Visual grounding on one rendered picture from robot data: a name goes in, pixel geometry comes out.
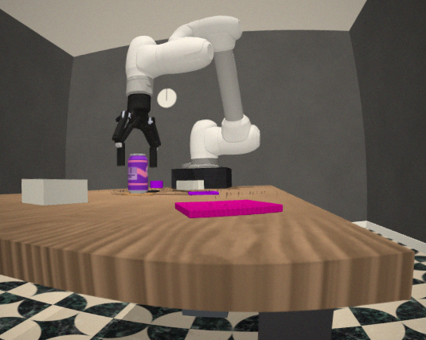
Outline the magenta flat slab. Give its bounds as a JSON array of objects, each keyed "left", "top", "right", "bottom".
[{"left": 175, "top": 200, "right": 283, "bottom": 218}]

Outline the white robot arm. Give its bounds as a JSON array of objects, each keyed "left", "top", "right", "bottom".
[{"left": 126, "top": 16, "right": 260, "bottom": 169}]

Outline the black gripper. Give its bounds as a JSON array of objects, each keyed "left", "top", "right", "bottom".
[{"left": 111, "top": 93, "right": 161, "bottom": 167}]

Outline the purple drink can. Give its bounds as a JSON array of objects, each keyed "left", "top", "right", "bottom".
[{"left": 127, "top": 154, "right": 148, "bottom": 193}]

